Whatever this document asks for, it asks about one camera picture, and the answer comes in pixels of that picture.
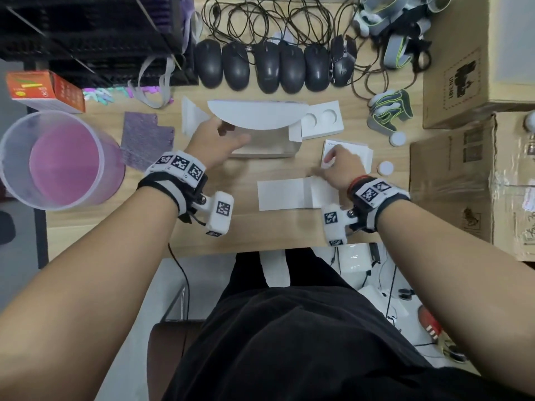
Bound person's right hand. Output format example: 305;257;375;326
311;144;368;193

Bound person's left hand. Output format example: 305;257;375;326
183;116;251;172

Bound small white box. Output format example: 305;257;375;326
320;139;374;174

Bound white insert tray with holes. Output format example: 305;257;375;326
300;100;345;140

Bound white cardboard box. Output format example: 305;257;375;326
181;95;310;159

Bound white paper divider strip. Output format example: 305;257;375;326
257;176;352;212

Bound grey green strap pair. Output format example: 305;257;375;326
367;89;415;136

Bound person's right forearm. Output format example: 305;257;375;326
376;199;535;397

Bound person's left forearm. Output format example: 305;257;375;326
0;185;181;401

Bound tape-wrapped cardboard box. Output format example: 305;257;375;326
408;111;535;262

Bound cardboard box with black print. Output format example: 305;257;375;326
422;0;535;130

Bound person's black clothing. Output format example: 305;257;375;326
160;248;535;401

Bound marker-printed black wrist band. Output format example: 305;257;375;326
137;150;208;224
347;177;411;233

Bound purple cloth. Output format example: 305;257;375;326
120;111;176;172

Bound grey ribbon loop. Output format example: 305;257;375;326
127;53;177;110

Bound plain black computer mouse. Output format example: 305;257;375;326
221;40;251;91
279;40;307;95
252;40;281;95
194;38;223;89
304;42;331;92

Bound white power adapter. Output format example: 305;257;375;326
337;244;373;273

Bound black angular gaming mouse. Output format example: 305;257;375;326
329;34;358;88

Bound pile of colourful plastic clips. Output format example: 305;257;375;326
82;85;162;106

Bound row of black computer mice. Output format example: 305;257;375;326
200;0;419;101

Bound purple ribbed plastic pieces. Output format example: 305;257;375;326
142;0;195;34

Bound clear plastic bucket pink bottom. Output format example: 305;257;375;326
0;110;126;212

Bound red striped shoe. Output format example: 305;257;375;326
417;305;444;342

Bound orange carton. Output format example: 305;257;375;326
4;70;86;115

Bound white round-head device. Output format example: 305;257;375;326
523;110;535;157

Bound dark grey rounded object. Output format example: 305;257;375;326
0;211;17;246

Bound brown chair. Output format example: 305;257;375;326
146;286;208;401

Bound red string bracelet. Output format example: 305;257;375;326
347;175;373;195

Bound pile of grey green straps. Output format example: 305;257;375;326
353;0;454;74

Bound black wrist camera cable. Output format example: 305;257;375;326
167;243;192;360

